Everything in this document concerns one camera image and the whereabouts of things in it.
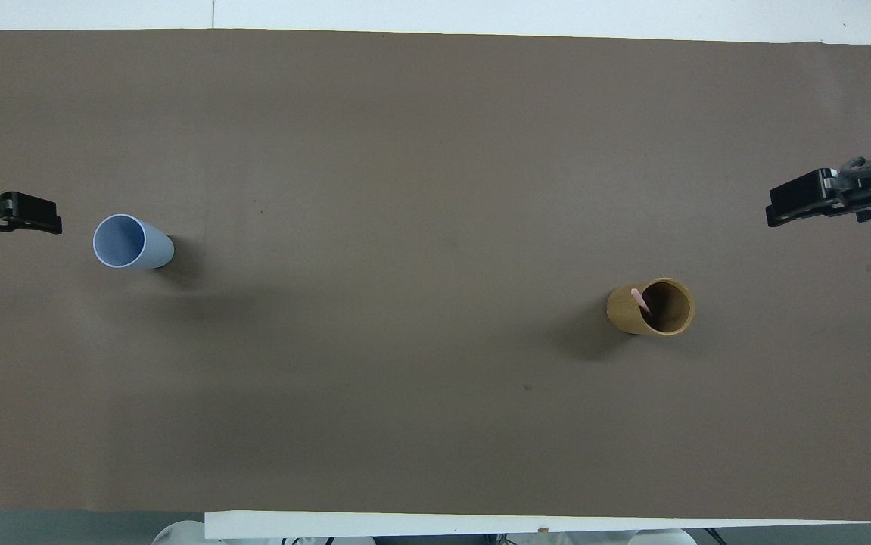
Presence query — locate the light blue plastic cup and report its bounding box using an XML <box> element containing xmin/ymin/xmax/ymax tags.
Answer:
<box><xmin>92</xmin><ymin>213</ymin><xmax>176</xmax><ymax>271</ymax></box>

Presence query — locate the brown wooden cup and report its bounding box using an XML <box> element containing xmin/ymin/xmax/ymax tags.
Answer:
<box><xmin>606</xmin><ymin>277</ymin><xmax>696</xmax><ymax>338</ymax></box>

